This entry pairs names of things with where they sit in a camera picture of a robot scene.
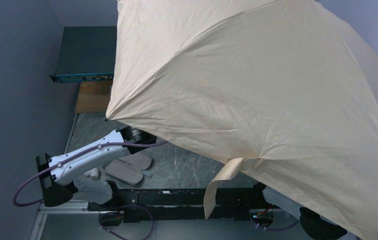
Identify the pink umbrella case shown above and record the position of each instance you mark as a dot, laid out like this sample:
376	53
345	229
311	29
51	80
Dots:
130	169

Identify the wooden board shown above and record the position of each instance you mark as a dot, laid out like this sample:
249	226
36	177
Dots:
93	97

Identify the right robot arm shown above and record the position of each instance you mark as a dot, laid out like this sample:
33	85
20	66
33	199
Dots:
313	224

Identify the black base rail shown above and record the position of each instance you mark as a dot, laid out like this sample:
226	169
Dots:
182	203

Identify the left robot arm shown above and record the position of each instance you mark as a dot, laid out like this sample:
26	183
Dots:
60	176

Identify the white plastic fitting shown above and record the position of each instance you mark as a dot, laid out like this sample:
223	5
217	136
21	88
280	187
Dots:
93	173

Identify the beige umbrella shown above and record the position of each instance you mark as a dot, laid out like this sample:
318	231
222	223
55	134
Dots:
281	90

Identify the grey blue network switch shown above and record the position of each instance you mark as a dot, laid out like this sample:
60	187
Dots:
87	54

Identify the aluminium frame rail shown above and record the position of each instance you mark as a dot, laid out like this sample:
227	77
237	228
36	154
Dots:
266	220

